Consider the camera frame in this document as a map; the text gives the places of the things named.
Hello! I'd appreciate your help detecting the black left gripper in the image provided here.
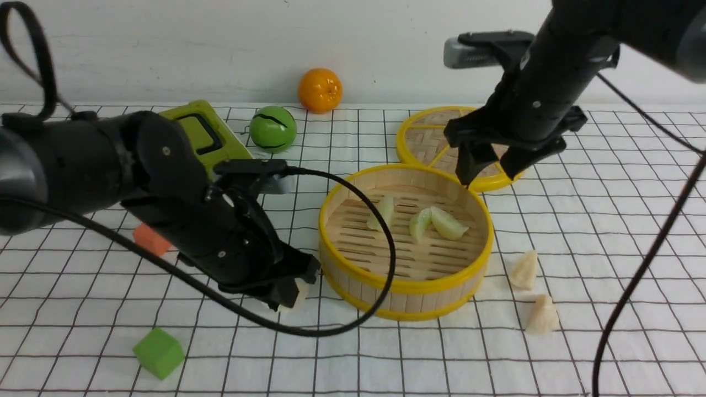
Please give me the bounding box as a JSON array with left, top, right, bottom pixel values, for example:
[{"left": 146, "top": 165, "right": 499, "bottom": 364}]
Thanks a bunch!
[{"left": 121, "top": 188, "right": 320, "bottom": 312}]

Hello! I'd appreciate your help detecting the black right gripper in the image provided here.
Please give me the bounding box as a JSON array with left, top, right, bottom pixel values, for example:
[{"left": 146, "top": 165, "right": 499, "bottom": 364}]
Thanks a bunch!
[{"left": 444, "top": 33, "right": 588, "bottom": 188}]

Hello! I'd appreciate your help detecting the white dumpling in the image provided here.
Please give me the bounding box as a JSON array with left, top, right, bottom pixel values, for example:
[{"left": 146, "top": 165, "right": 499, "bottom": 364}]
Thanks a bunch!
[
  {"left": 525, "top": 294, "right": 560, "bottom": 335},
  {"left": 509, "top": 250, "right": 539, "bottom": 291},
  {"left": 277, "top": 277, "right": 310, "bottom": 313}
]

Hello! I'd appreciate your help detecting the pale green dumpling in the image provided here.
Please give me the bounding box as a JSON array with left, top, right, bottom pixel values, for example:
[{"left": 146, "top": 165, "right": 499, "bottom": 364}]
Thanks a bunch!
[
  {"left": 366, "top": 196, "right": 395, "bottom": 232},
  {"left": 409, "top": 207, "right": 433, "bottom": 245},
  {"left": 430, "top": 207, "right": 469, "bottom": 241}
]

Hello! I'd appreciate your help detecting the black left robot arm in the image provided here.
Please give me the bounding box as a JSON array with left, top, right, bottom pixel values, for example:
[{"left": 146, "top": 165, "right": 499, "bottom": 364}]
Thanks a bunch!
[{"left": 2, "top": 111, "right": 320, "bottom": 309}]

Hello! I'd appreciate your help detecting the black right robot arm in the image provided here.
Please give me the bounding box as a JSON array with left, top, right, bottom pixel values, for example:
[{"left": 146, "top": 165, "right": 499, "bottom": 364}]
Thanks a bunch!
[{"left": 443, "top": 1, "right": 705, "bottom": 186}]

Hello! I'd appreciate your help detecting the bamboo steamer lid yellow rim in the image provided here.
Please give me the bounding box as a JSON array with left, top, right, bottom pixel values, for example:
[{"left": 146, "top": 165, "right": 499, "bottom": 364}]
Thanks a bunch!
[{"left": 396, "top": 106, "right": 523, "bottom": 192}]

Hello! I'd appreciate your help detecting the bamboo steamer tray yellow rim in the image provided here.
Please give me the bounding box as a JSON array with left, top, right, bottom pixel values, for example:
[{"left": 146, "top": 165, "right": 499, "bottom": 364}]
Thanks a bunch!
[{"left": 318, "top": 163, "right": 494, "bottom": 321}]

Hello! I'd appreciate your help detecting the green foam cube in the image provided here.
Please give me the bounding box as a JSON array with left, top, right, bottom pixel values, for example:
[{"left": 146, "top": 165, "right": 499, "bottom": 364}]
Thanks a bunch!
[{"left": 132, "top": 327, "right": 186, "bottom": 381}]

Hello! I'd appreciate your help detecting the orange foam cube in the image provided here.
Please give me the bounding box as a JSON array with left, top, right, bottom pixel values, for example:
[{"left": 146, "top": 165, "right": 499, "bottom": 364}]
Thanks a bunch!
[{"left": 132, "top": 223, "right": 172, "bottom": 257}]

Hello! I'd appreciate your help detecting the white checkered tablecloth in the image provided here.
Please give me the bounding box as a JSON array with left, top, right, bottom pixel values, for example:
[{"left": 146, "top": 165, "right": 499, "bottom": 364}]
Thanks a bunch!
[{"left": 0, "top": 103, "right": 706, "bottom": 397}]

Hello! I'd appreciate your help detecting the green toy ball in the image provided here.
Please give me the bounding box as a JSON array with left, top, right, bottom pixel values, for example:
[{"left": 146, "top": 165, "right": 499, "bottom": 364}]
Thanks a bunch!
[{"left": 249, "top": 106, "right": 297, "bottom": 153}]

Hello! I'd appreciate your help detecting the green lidded white box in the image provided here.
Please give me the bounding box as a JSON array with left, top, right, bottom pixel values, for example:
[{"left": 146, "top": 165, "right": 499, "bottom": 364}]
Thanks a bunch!
[{"left": 153, "top": 100, "right": 254, "bottom": 179}]

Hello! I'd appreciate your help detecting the orange toy fruit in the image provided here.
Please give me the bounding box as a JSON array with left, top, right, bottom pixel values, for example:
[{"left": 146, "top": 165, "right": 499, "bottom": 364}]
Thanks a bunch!
[{"left": 298, "top": 68, "right": 343, "bottom": 114}]

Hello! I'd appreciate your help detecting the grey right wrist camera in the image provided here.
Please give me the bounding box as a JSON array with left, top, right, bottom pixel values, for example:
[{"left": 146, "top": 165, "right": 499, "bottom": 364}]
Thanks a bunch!
[{"left": 443, "top": 30, "right": 535, "bottom": 71}]

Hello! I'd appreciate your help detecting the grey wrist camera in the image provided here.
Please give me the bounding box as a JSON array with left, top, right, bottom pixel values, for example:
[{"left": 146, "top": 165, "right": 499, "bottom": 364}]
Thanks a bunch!
[
  {"left": 443, "top": 30, "right": 535, "bottom": 71},
  {"left": 212, "top": 159, "right": 293, "bottom": 195}
]

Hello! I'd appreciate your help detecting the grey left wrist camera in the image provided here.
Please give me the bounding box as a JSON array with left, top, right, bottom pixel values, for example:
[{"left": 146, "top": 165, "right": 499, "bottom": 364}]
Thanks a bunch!
[{"left": 212, "top": 159, "right": 293, "bottom": 195}]

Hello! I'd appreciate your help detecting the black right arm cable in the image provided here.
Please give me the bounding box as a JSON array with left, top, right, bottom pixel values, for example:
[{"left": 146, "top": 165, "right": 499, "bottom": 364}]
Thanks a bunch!
[{"left": 591, "top": 72, "right": 706, "bottom": 397}]

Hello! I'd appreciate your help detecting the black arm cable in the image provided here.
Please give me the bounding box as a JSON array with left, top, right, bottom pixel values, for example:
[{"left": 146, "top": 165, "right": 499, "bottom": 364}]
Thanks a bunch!
[
  {"left": 591, "top": 72, "right": 706, "bottom": 397},
  {"left": 0, "top": 0, "right": 398, "bottom": 338}
]

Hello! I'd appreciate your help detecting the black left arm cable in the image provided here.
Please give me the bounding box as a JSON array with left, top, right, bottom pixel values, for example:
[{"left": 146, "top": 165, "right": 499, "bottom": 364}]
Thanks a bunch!
[{"left": 0, "top": 0, "right": 398, "bottom": 338}]

